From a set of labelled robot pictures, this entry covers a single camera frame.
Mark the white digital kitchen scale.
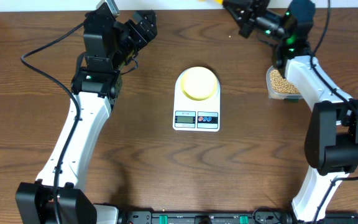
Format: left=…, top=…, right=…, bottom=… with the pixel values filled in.
left=172, top=71, right=221, bottom=132

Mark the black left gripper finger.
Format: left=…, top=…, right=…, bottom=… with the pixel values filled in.
left=124, top=20, right=150, bottom=51
left=133, top=10, right=158, bottom=39

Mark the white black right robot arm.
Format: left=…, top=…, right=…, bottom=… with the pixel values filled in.
left=222, top=0, right=358, bottom=223

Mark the yellow measuring scoop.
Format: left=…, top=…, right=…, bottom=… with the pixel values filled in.
left=197, top=0, right=224, bottom=5

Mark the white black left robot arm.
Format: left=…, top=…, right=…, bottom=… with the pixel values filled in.
left=16, top=2, right=157, bottom=223

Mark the clear plastic soybean container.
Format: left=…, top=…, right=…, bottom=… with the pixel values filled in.
left=266, top=66, right=302, bottom=100

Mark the yellow bowl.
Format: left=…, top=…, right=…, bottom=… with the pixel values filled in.
left=180, top=67, right=218, bottom=101

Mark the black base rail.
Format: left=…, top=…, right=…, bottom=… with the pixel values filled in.
left=116, top=210, right=358, bottom=224

